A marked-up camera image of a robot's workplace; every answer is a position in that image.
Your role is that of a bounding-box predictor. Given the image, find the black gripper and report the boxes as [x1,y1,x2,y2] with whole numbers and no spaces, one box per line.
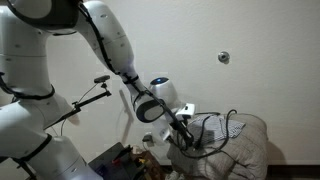
[169,118,196,150]

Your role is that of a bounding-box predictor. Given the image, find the black power cable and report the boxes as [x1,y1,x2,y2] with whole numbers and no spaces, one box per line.
[173,109,238,160]

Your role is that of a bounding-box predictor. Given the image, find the striped white grey cloth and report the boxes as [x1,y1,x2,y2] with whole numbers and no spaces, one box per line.
[188,114,247,141]

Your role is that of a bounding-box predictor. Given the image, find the beige quilted blanket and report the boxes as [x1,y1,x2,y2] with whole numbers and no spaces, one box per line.
[165,112,269,180]

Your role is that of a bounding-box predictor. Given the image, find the black flat equipment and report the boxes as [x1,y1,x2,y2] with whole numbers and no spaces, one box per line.
[88,141,148,180]

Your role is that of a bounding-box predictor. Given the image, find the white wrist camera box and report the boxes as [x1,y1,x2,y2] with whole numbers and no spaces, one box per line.
[174,103,196,121]

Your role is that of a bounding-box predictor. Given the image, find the grey wall power adapter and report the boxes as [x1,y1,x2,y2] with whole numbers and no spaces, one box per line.
[142,132,156,148]

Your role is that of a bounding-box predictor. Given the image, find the round metal wall stopper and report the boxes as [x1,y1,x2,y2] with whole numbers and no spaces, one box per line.
[217,50,231,65]

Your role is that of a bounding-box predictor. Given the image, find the black camera on stand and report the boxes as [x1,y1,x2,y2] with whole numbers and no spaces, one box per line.
[93,75,111,84]

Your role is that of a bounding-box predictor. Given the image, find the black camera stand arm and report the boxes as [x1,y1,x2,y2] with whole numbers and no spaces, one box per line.
[43,83,113,132]

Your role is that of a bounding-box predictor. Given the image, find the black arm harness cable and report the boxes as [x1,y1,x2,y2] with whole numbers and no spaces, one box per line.
[78,3,189,139]

